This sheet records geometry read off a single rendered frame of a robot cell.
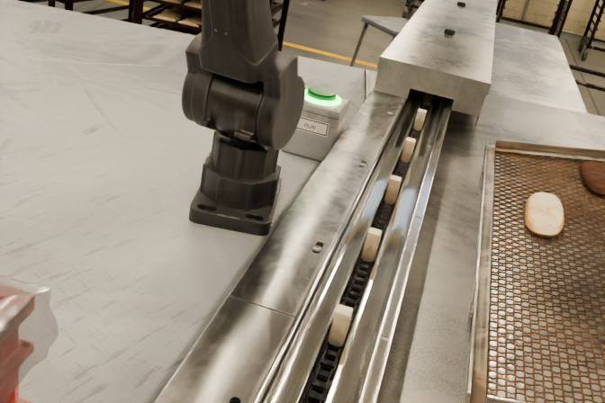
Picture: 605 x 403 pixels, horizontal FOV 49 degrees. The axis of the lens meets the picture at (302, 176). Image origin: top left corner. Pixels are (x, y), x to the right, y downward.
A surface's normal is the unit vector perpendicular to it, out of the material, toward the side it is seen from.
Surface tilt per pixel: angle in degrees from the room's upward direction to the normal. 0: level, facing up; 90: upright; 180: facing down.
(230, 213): 0
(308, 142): 90
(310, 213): 0
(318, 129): 90
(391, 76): 90
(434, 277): 0
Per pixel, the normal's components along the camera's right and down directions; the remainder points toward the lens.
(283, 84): 0.91, 0.31
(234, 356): 0.18, -0.89
